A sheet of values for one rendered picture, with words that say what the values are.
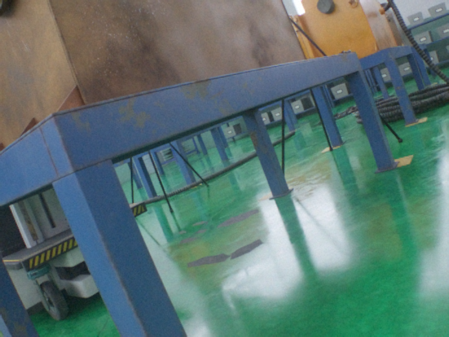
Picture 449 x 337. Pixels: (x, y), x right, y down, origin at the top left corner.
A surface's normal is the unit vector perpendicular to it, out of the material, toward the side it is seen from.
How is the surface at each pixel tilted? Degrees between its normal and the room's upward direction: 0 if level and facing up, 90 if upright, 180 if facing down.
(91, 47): 90
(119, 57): 90
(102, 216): 90
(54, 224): 90
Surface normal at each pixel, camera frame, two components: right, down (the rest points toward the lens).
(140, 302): 0.75, -0.25
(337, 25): -0.53, 0.26
